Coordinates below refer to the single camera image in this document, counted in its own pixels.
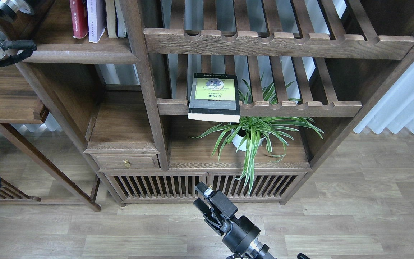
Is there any red cover book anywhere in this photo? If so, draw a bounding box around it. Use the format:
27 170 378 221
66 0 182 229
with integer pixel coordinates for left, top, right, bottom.
69 0 88 39

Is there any black and yellow book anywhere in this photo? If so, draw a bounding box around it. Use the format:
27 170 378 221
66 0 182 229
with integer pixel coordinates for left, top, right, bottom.
187 73 240 123

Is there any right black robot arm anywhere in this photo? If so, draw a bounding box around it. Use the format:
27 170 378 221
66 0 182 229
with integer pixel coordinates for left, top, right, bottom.
193 182 274 259

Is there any wooden side table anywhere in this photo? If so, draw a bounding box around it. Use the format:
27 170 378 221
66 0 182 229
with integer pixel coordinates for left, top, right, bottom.
0 65 101 211

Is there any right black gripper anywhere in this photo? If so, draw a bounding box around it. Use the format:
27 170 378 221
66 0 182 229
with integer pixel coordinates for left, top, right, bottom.
193 182 261 257

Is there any white plant pot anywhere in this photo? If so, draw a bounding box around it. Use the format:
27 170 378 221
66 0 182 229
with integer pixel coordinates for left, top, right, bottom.
232 129 266 151

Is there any white upright book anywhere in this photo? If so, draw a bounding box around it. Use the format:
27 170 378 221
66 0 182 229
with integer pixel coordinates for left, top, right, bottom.
115 0 128 38

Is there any white curtain right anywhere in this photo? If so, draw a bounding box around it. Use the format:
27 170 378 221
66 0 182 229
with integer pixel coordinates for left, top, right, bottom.
354 62 414 134

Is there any brass drawer knob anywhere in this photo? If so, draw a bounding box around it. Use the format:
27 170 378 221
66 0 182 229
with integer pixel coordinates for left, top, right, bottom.
123 159 131 168

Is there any dark wooden bookshelf cabinet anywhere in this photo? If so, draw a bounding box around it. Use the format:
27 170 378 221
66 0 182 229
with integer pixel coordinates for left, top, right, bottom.
0 0 414 205

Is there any beige upright book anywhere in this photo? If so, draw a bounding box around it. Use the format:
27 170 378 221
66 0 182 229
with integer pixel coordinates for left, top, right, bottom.
105 0 117 38

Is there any pale lilac cover book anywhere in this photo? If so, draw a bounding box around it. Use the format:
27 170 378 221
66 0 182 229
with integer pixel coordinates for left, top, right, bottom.
87 0 106 43

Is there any green spider plant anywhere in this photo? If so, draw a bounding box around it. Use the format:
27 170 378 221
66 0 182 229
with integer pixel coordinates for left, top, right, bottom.
190 74 324 195

